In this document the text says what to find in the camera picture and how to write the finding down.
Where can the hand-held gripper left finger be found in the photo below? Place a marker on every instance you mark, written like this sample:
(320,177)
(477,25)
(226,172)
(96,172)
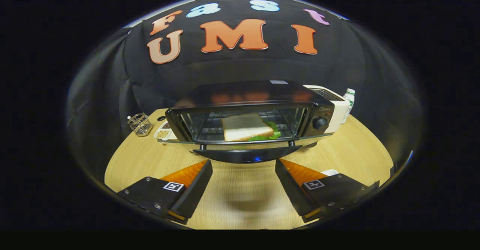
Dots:
(195,190)

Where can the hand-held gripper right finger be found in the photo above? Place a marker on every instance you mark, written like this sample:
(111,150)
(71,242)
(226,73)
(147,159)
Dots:
(290,190)

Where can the white bread lettuce sandwich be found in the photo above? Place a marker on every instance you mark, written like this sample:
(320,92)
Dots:
(243,128)

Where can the black toaster oven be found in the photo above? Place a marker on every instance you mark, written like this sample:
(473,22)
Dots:
(247,92)

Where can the white bread toaster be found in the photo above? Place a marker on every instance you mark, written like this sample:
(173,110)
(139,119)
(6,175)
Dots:
(339,111)

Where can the white plastic tray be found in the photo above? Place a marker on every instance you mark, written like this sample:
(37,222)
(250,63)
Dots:
(330,172)

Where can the white divided snack dish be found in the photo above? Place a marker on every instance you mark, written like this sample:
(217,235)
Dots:
(164,133)

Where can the black round table grommet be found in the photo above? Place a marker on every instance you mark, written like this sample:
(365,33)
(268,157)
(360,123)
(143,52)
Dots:
(161,118)

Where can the white bottle with green label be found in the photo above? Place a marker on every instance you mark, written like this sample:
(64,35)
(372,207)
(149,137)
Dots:
(348,103)

